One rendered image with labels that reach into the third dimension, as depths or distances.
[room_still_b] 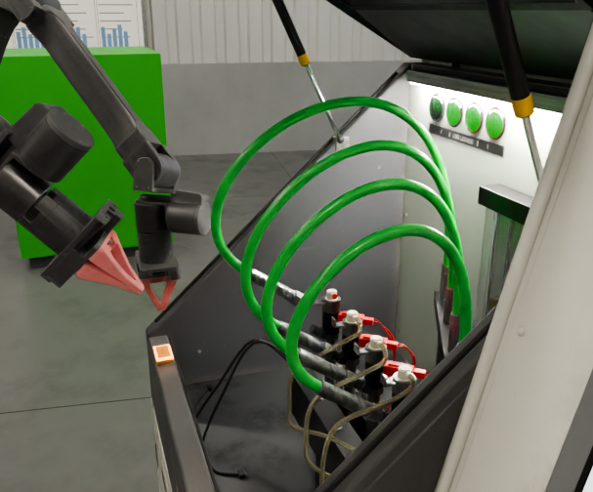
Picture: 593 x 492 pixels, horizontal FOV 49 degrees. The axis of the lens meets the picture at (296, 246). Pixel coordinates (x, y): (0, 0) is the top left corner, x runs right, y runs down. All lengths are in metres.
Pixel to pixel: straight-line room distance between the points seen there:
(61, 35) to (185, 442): 0.71
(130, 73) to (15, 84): 0.65
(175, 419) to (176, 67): 6.45
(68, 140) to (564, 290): 0.50
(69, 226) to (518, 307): 0.48
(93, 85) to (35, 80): 2.97
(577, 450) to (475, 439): 0.13
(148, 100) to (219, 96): 3.27
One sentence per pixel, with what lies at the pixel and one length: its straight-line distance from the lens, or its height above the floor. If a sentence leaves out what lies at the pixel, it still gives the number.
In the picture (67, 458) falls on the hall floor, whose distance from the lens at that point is 2.63.
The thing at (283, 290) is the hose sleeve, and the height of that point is 1.16.
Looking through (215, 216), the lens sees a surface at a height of 1.28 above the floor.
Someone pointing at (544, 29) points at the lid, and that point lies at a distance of 0.85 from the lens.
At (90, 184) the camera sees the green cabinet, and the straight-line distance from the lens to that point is 4.24.
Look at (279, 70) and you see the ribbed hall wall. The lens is 7.45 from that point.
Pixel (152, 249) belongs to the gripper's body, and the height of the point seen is 1.17.
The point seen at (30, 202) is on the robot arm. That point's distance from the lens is 0.76.
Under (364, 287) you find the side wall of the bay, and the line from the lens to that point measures 1.39.
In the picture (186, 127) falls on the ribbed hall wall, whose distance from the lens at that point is 7.43.
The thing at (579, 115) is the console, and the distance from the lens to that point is 0.64.
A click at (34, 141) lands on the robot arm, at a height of 1.42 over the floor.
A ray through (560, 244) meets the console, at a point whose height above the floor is 1.35.
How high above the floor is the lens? 1.55
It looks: 20 degrees down
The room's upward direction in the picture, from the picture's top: straight up
